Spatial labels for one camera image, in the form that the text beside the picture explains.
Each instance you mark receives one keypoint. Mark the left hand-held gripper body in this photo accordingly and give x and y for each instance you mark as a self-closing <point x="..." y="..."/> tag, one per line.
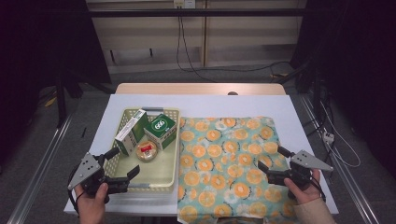
<point x="85" y="172"/>

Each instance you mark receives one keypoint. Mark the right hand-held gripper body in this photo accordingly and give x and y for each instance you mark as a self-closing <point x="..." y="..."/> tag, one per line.
<point x="306" y="161"/>

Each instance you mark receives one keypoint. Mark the round clear container red label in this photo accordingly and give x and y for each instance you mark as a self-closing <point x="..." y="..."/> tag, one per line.
<point x="147" y="151"/>

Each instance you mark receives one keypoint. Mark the tall green and white box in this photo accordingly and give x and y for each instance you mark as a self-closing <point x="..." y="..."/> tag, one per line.
<point x="129" y="133"/>

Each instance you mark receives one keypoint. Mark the pale yellow plastic basket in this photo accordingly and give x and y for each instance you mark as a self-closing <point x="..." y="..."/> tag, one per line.
<point x="160" y="169"/>

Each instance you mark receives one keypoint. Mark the orange-print fabric bag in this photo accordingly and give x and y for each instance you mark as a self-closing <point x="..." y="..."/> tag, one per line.
<point x="224" y="161"/>

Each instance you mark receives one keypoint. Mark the green cube box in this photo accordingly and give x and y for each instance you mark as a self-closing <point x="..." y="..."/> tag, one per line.
<point x="161" y="129"/>

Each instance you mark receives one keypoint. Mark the person's right hand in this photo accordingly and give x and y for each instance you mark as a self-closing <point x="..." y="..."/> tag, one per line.
<point x="306" y="194"/>

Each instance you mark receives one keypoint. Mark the person's left hand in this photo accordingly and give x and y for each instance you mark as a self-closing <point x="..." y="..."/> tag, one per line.
<point x="91" y="207"/>

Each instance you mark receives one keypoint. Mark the white power strip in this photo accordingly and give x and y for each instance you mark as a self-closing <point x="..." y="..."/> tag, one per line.
<point x="328" y="137"/>

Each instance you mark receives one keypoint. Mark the black metal stand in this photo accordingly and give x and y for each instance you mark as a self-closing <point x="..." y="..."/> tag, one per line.
<point x="61" y="99"/>

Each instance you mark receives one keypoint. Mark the white table mat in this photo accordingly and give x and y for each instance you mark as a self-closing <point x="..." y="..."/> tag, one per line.
<point x="211" y="105"/>

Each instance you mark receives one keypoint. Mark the black horizontal bar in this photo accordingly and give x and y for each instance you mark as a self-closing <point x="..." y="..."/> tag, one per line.
<point x="199" y="12"/>

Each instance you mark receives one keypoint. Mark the metal floor rail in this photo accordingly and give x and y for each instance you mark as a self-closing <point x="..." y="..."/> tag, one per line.
<point x="351" y="186"/>
<point x="40" y="174"/>

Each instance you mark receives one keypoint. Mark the white wall outlet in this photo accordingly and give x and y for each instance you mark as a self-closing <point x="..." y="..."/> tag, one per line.
<point x="184" y="3"/>

